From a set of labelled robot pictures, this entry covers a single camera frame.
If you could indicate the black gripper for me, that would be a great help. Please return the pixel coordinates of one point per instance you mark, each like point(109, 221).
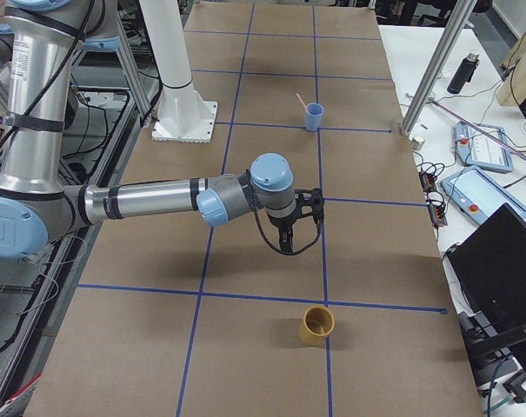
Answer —
point(282, 226)

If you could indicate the yellow plastic cup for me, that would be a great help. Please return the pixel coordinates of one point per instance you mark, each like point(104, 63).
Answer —
point(316, 326)

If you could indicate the blue plastic cup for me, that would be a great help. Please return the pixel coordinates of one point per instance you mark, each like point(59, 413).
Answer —
point(313, 116)

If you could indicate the near teach pendant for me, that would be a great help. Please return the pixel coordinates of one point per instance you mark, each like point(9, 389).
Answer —
point(478, 195)

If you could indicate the teach pendant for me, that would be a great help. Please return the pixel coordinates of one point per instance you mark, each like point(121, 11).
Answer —
point(478, 195)
point(475, 148)

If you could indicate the far teach pendant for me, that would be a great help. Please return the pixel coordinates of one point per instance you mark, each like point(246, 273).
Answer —
point(475, 148)

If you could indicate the white side table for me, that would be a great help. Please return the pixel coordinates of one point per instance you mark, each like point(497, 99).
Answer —
point(409, 49)

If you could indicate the black laptop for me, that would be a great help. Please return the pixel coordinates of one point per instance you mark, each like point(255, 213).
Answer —
point(491, 267)

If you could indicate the black monitor stand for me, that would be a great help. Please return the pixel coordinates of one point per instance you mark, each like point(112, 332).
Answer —
point(483, 342)

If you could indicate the black water bottle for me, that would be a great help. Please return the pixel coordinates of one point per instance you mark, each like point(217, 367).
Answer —
point(464, 72)

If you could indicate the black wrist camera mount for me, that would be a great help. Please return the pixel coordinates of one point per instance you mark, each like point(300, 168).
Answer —
point(310, 203)

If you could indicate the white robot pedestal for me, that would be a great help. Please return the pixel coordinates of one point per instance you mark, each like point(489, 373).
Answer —
point(182, 114)

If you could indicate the aluminium frame post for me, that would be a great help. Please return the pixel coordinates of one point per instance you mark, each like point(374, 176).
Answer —
point(451, 32)

